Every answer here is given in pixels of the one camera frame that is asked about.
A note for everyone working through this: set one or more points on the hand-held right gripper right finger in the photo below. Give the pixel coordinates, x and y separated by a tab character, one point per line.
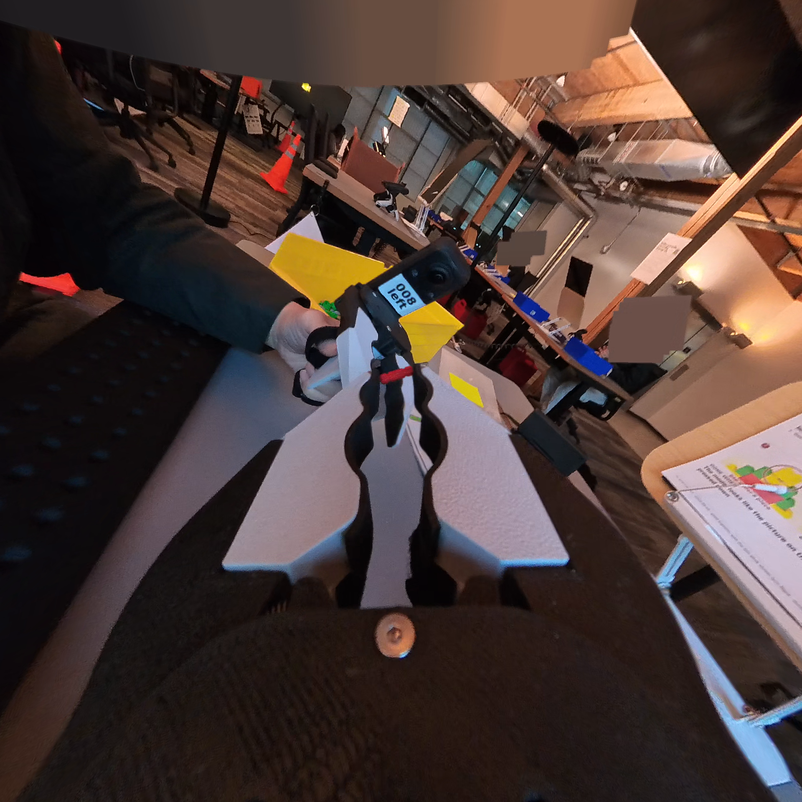
495	501

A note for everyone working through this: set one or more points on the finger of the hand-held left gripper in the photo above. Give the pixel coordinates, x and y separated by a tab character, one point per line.
357	351
395	407

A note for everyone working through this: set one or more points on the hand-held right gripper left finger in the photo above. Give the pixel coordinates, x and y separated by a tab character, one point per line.
301	501

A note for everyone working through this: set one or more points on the red toy brick pin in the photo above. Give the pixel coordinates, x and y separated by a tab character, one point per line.
396	374

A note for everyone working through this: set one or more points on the yellow plastic bin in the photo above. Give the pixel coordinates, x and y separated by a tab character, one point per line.
313	266

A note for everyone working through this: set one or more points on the person's left forearm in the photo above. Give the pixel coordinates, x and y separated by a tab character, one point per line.
156	250

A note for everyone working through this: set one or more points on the grey desk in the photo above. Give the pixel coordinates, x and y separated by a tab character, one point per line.
188	470

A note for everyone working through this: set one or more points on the black white desk device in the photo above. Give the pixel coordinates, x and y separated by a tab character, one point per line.
385	200

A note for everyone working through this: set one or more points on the person's left hand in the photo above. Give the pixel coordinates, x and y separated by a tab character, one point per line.
294	329

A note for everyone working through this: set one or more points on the pile of green toy bricks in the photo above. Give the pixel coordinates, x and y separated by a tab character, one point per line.
329	308

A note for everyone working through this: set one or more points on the clear sheet with yellow square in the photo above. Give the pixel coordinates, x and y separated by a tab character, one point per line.
467	388

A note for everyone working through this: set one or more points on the red container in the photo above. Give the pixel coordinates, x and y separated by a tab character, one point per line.
519	366
468	319

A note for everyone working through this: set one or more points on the black box device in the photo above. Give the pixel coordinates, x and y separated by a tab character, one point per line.
551	438

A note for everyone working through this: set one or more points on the grey background table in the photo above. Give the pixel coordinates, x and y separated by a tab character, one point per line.
357	200

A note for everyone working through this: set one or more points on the blue bin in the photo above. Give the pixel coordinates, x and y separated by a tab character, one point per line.
586	357
531	307

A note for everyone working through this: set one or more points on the orange traffic cone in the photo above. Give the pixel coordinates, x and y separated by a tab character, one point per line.
288	133
282	169

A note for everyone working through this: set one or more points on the wooden sheet board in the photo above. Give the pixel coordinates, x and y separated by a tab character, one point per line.
689	438

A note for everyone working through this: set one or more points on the black pole stand with base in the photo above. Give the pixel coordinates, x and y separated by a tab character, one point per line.
203	210

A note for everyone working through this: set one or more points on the black perforated mat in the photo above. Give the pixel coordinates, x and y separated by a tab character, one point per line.
75	438

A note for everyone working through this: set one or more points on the black round-headed pole stand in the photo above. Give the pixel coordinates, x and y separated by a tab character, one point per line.
557	136

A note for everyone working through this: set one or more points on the printed instruction sheet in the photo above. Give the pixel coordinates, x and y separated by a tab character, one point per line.
752	532

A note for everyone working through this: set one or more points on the white board stand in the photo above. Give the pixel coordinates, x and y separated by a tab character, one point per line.
708	683

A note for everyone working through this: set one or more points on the orange red object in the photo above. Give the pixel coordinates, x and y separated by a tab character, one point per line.
50	283

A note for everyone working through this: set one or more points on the wooden beam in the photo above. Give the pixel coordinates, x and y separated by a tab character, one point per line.
720	207

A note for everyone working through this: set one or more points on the silver air duct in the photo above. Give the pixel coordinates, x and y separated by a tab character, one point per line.
658	160

